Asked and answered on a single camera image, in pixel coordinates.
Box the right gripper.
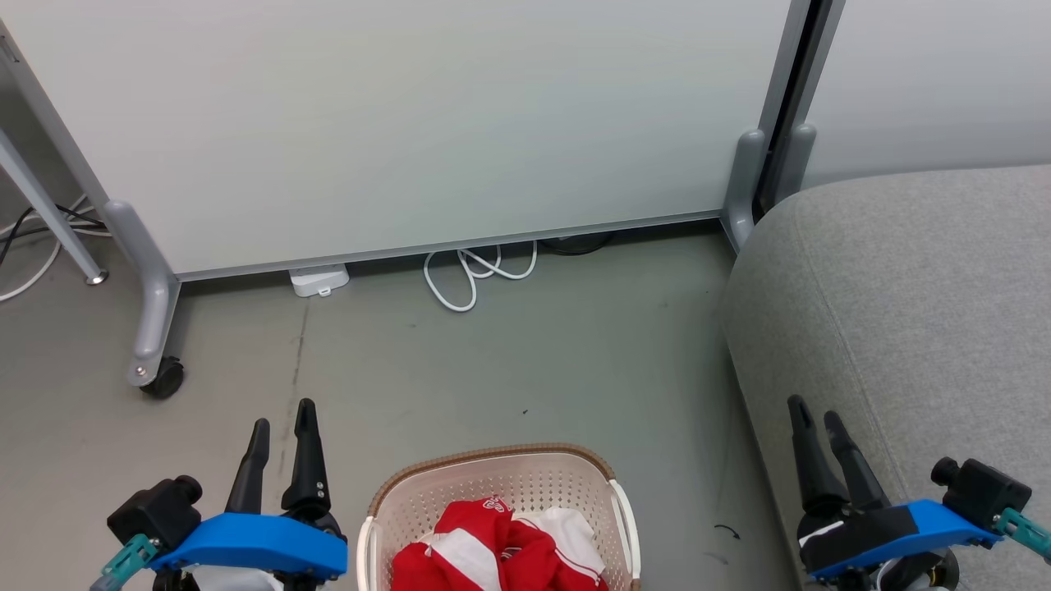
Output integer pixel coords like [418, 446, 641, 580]
[787, 396, 1004, 591]

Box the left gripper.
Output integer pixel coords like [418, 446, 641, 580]
[152, 399, 350, 591]

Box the red white garment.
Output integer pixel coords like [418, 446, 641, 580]
[392, 495, 610, 591]

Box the grey fabric sofa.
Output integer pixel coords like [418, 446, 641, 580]
[721, 164, 1051, 591]

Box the black partition caster wheel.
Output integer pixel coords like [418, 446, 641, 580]
[140, 356, 186, 401]

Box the white box under partition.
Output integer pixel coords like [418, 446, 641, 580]
[289, 264, 351, 298]

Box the white basket with brown rim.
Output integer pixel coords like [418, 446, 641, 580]
[356, 443, 643, 591]

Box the black round disc under partition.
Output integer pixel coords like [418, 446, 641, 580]
[538, 232, 615, 257]

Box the large white partition panel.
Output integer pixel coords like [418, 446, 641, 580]
[0, 0, 814, 388]

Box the narrow white partition panel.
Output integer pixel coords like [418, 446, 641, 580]
[768, 0, 1051, 216]

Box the looped white floor cable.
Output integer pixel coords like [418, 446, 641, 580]
[423, 242, 539, 314]

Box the long white floor cable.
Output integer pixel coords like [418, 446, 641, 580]
[0, 193, 112, 303]

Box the black floor cable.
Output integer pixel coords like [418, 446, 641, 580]
[0, 205, 108, 268]

